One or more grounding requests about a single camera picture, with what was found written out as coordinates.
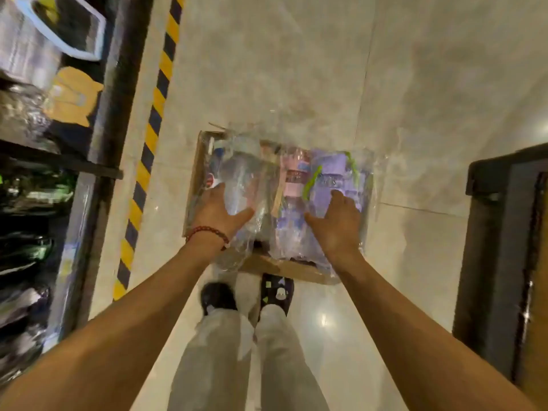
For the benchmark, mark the black metal store shelving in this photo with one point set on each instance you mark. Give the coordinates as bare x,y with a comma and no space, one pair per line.
122,89

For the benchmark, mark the white blue framed mirror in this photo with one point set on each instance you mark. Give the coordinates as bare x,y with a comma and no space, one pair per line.
64,21

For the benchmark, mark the person's right forearm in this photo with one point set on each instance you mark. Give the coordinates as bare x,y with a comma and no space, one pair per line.
419,346

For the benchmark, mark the person's black left shoe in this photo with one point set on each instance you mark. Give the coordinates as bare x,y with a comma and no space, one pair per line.
216,295

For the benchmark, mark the person's right hand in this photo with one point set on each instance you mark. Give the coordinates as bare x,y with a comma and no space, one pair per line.
342,231

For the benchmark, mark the person's light grey trousers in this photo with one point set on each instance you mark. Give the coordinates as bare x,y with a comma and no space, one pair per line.
214,359

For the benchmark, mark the person's left forearm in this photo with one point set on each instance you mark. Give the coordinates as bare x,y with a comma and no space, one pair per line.
107,346

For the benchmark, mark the clear bagged dark item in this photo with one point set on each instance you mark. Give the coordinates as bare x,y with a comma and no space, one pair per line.
21,115

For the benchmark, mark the tan bear shaped item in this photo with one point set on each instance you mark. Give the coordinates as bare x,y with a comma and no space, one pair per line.
73,98

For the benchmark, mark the person's left hand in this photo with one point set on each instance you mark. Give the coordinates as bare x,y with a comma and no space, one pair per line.
214,209

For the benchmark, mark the stack of clear plastic packs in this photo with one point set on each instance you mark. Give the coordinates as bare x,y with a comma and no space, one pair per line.
21,51

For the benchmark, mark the pink banded clear bottle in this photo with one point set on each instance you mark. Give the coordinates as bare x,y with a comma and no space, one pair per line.
295,188

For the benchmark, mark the black wooden display stand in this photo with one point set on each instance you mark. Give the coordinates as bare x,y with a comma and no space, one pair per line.
492,252

